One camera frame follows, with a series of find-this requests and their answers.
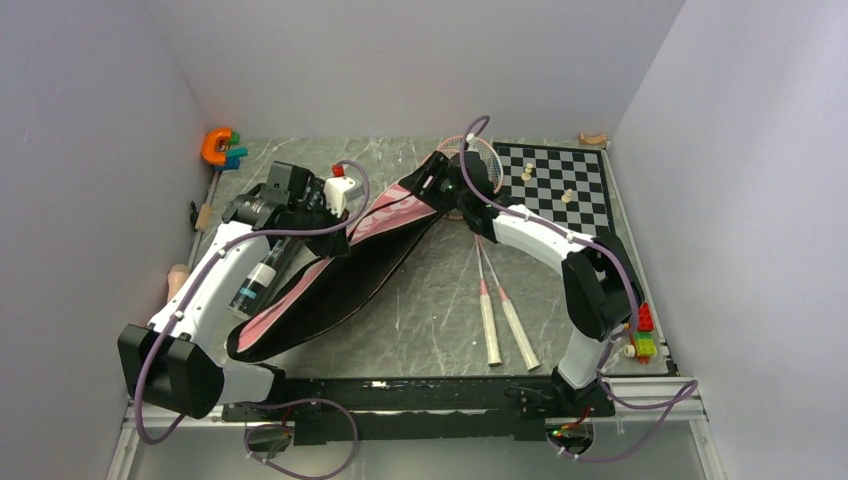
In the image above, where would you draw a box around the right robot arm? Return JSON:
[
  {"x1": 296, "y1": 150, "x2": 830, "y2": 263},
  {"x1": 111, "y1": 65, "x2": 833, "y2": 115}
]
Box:
[{"x1": 399, "y1": 152, "x2": 643, "y2": 415}]

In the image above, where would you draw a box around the colourful toy brick stack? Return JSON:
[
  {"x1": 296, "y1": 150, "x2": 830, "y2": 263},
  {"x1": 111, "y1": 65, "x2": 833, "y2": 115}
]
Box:
[{"x1": 624, "y1": 303, "x2": 658, "y2": 364}]

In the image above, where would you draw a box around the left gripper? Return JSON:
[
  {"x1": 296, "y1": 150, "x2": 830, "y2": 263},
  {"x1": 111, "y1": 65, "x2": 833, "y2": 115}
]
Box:
[{"x1": 289, "y1": 197, "x2": 351, "y2": 260}]

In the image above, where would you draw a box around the pink badminton racket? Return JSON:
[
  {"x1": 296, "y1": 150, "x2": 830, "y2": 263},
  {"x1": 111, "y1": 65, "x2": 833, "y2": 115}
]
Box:
[
  {"x1": 468, "y1": 137, "x2": 541, "y2": 372},
  {"x1": 474, "y1": 234, "x2": 502, "y2": 367}
]

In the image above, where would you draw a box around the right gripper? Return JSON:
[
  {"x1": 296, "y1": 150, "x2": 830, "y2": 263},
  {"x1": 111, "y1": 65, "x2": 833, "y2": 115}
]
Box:
[{"x1": 399, "y1": 151, "x2": 471, "y2": 214}]

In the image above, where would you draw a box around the teal blue toy block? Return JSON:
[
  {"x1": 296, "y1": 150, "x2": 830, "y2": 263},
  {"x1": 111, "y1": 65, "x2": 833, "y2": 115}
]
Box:
[{"x1": 222, "y1": 130, "x2": 249, "y2": 171}]

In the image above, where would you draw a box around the black white chessboard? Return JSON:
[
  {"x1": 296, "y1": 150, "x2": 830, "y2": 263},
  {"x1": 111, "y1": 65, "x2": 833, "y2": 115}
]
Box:
[{"x1": 493, "y1": 142, "x2": 615, "y2": 237}]

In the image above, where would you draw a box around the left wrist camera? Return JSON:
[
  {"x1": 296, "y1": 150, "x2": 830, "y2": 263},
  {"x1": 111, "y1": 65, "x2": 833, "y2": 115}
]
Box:
[{"x1": 323, "y1": 164, "x2": 356, "y2": 218}]

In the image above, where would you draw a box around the small wooden arch block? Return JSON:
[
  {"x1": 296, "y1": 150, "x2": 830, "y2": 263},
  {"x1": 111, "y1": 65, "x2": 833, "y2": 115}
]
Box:
[{"x1": 577, "y1": 132, "x2": 608, "y2": 148}]

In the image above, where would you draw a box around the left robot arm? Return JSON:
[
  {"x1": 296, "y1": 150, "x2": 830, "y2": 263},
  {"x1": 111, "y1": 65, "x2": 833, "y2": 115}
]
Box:
[{"x1": 118, "y1": 160, "x2": 370, "y2": 420}]

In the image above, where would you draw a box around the white chess piece pair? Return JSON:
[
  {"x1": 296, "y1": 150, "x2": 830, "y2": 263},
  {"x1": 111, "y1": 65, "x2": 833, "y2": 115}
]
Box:
[{"x1": 520, "y1": 163, "x2": 535, "y2": 182}]

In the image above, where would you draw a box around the black shuttlecock tube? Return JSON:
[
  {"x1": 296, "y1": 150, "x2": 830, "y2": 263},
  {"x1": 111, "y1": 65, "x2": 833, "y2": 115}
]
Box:
[{"x1": 229, "y1": 237, "x2": 299, "y2": 320}]

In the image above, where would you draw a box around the pink racket bag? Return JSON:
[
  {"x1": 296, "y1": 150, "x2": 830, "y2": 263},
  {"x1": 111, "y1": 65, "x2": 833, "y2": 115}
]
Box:
[{"x1": 226, "y1": 182, "x2": 441, "y2": 363}]

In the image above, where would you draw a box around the beige toy microphone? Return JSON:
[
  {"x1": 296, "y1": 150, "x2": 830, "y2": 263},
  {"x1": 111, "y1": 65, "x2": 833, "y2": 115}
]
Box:
[{"x1": 166, "y1": 264, "x2": 190, "y2": 302}]

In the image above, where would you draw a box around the orange C-shaped toy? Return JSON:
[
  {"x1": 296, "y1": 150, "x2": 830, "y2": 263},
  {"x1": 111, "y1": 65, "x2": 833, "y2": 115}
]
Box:
[{"x1": 201, "y1": 127, "x2": 233, "y2": 166}]

